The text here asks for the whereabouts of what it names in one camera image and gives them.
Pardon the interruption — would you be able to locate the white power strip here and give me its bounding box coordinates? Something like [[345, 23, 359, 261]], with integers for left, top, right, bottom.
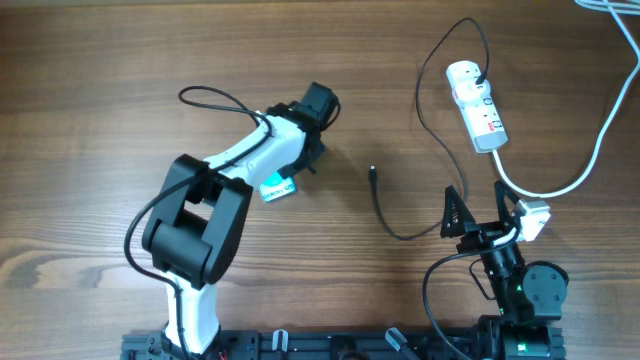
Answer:
[[446, 60, 508, 154]]

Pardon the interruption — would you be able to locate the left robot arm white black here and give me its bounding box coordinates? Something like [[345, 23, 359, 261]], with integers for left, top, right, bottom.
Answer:
[[141, 83, 341, 359]]

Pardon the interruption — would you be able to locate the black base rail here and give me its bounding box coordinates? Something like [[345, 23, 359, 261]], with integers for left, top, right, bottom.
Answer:
[[119, 327, 567, 360]]

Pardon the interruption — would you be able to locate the blue screen smartphone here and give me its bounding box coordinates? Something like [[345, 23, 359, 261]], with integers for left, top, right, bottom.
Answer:
[[259, 172, 296, 203]]

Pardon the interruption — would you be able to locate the white charger adapter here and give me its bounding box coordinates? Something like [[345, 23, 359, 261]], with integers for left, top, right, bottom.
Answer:
[[452, 79, 491, 108]]

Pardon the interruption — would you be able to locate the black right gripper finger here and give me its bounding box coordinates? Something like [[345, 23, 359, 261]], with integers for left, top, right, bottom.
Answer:
[[440, 186, 476, 238], [494, 180, 520, 224]]

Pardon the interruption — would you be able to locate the black charger cable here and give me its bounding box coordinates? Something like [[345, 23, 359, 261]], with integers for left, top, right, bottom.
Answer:
[[368, 17, 492, 242]]

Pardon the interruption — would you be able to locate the white power strip cord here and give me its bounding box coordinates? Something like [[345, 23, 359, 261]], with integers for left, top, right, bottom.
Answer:
[[490, 0, 640, 200]]

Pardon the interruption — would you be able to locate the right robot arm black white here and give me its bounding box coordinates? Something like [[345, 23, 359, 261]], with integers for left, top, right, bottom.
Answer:
[[438, 181, 569, 359]]

